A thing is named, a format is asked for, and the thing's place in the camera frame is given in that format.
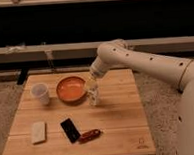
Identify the wooden wall rail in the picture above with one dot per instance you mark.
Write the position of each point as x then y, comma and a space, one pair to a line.
86, 50

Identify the red brown pocket knife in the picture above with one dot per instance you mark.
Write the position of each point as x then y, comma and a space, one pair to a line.
89, 135

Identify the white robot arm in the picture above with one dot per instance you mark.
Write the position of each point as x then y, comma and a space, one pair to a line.
178, 72

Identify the wooden table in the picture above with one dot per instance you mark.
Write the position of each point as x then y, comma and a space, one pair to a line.
119, 116

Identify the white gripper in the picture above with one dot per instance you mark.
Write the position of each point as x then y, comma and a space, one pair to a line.
92, 89

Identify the orange ceramic bowl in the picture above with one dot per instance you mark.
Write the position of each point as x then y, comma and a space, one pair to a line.
71, 89

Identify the black smartphone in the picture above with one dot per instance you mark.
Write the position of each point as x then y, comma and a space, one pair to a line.
70, 130

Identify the white plastic cup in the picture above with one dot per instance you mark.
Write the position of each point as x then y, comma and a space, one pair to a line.
40, 92

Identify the white sponge block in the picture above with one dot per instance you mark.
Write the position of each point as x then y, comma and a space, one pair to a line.
38, 132

